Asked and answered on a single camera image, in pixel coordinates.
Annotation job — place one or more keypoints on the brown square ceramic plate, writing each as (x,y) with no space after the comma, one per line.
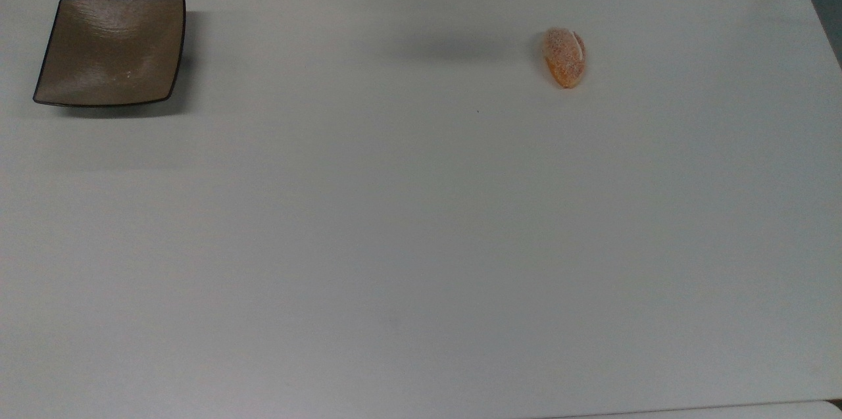
(112,50)

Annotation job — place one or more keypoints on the orange sugar-dusted bread roll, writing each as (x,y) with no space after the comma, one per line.
(564,57)

